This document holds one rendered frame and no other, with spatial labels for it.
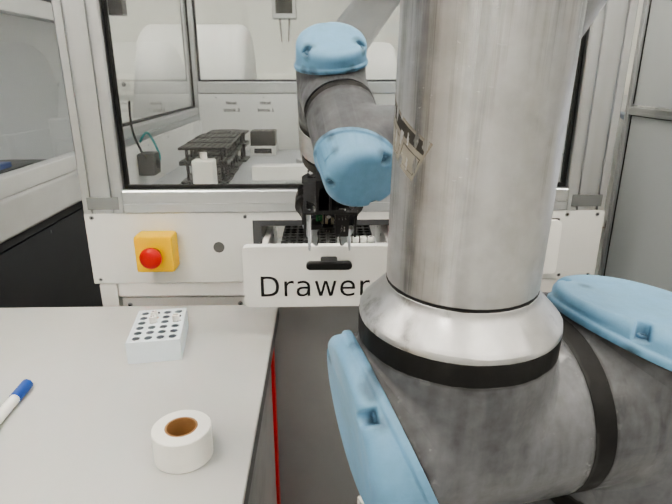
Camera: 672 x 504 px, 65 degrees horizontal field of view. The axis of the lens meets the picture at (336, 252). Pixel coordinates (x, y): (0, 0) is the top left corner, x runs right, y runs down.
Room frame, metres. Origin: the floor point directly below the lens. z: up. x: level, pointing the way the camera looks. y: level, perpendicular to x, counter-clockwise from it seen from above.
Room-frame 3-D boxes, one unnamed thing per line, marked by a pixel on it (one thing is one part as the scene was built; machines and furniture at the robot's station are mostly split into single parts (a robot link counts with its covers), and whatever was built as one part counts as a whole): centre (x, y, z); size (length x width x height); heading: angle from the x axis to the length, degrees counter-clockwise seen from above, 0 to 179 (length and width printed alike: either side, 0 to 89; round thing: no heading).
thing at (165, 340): (0.82, 0.30, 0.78); 0.12 x 0.08 x 0.04; 10
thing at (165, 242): (0.97, 0.35, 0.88); 0.07 x 0.05 x 0.07; 92
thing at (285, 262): (0.85, 0.01, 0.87); 0.29 x 0.02 x 0.11; 92
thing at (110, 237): (1.48, -0.01, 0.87); 1.02 x 0.95 x 0.14; 92
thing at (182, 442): (0.54, 0.19, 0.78); 0.07 x 0.07 x 0.04
